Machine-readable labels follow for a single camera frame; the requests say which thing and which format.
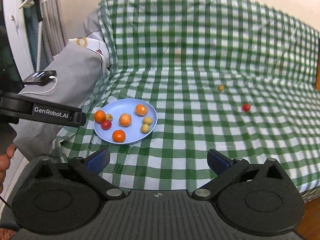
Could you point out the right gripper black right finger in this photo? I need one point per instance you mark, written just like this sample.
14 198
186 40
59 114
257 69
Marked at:
228 172

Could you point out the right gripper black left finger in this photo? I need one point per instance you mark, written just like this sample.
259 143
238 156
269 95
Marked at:
88 170

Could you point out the orange tomato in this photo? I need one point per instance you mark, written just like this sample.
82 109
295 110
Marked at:
119 136
99 116

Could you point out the red cherry tomato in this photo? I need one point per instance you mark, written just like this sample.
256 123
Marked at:
246 107
106 124

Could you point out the small tan fruit hidden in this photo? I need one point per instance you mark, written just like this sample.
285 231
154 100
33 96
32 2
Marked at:
145 128

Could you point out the tan round fruit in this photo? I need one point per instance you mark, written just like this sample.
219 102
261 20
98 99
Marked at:
147 120

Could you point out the person's left hand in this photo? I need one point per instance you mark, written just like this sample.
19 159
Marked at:
5 161

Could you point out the black smartphone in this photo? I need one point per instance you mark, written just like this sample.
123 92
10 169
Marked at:
40 78

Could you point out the light blue plate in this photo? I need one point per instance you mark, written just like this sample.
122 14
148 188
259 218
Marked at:
132 121

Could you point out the wrapped orange fruit centre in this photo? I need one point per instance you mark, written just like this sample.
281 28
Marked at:
125 120

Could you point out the wrapped orange fruit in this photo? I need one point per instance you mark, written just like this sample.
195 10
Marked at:
125 120
141 110

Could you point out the wrapped orange fruit back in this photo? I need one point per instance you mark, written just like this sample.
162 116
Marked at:
141 110

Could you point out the grey sofa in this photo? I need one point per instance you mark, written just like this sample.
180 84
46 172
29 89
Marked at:
78 70

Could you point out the small green-yellow fruit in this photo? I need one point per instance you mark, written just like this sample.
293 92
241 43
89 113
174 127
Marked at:
221 88

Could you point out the white patterned pillow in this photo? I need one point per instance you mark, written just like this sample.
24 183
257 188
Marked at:
96 46

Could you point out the green white checkered cloth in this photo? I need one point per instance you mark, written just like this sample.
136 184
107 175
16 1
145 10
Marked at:
173 54

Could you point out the grey curtain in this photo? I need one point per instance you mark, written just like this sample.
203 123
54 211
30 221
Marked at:
54 37

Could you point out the black white mop handle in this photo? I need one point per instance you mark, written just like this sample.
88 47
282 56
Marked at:
33 22

